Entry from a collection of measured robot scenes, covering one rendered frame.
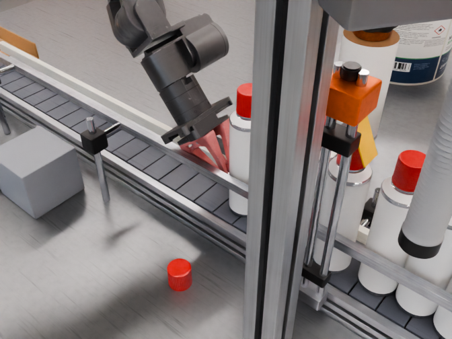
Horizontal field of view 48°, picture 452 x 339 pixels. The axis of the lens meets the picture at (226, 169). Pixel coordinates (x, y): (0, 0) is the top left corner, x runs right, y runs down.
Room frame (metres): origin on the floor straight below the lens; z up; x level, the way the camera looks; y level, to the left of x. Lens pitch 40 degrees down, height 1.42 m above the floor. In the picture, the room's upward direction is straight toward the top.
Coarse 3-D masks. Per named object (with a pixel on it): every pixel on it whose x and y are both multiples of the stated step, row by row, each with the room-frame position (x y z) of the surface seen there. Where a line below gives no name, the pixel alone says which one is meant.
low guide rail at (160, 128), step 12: (0, 48) 1.04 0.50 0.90; (12, 48) 1.01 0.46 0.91; (24, 60) 0.97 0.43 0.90; (36, 60) 0.95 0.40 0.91; (48, 72) 0.92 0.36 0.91; (60, 72) 0.90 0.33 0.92; (72, 84) 0.87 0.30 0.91; (84, 84) 0.86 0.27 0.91; (96, 96) 0.82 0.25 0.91; (108, 96) 0.81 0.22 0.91; (120, 108) 0.78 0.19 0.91; (132, 108) 0.77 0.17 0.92; (144, 120) 0.74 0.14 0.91; (156, 120) 0.73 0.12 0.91; (156, 132) 0.72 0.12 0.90; (360, 228) 0.47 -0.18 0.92; (360, 240) 0.47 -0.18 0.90
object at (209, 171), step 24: (24, 72) 0.83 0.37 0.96; (72, 96) 0.74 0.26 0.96; (120, 120) 0.66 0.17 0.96; (168, 144) 0.60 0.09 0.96; (192, 168) 0.56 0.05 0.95; (216, 168) 0.54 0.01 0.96; (240, 192) 0.50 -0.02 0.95; (336, 240) 0.41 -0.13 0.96; (384, 264) 0.37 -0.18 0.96; (408, 288) 0.35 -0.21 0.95; (432, 288) 0.34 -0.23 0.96
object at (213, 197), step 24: (24, 96) 0.87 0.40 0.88; (48, 96) 0.87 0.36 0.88; (72, 120) 0.78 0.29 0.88; (96, 120) 0.78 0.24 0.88; (120, 144) 0.71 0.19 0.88; (144, 144) 0.71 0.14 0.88; (144, 168) 0.64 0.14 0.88; (168, 168) 0.64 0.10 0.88; (192, 192) 0.58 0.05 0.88; (216, 192) 0.58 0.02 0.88; (216, 216) 0.54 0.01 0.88; (360, 264) 0.44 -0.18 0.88; (336, 288) 0.40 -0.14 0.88; (360, 288) 0.40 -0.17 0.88; (384, 312) 0.36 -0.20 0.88; (432, 336) 0.33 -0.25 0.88
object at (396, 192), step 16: (400, 160) 0.41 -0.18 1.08; (416, 160) 0.41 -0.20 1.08; (400, 176) 0.40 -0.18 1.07; (416, 176) 0.40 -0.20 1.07; (384, 192) 0.41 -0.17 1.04; (400, 192) 0.40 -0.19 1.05; (384, 208) 0.40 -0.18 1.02; (400, 208) 0.39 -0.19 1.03; (384, 224) 0.40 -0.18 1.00; (400, 224) 0.39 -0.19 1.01; (368, 240) 0.41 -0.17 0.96; (384, 240) 0.39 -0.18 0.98; (384, 256) 0.39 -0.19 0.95; (400, 256) 0.39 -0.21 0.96; (368, 272) 0.40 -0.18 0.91; (368, 288) 0.39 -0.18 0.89; (384, 288) 0.39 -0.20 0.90
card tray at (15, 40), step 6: (0, 30) 1.22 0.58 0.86; (6, 30) 1.20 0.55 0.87; (0, 36) 1.23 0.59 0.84; (6, 36) 1.21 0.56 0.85; (12, 36) 1.19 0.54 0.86; (18, 36) 1.17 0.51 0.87; (6, 42) 1.20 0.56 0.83; (12, 42) 1.19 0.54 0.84; (18, 42) 1.17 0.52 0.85; (24, 42) 1.15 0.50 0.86; (30, 42) 1.13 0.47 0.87; (18, 48) 1.17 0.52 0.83; (24, 48) 1.16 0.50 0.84; (30, 48) 1.14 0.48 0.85; (36, 48) 1.12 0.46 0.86; (6, 54) 1.14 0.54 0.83; (30, 54) 1.14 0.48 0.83; (36, 54) 1.12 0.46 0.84
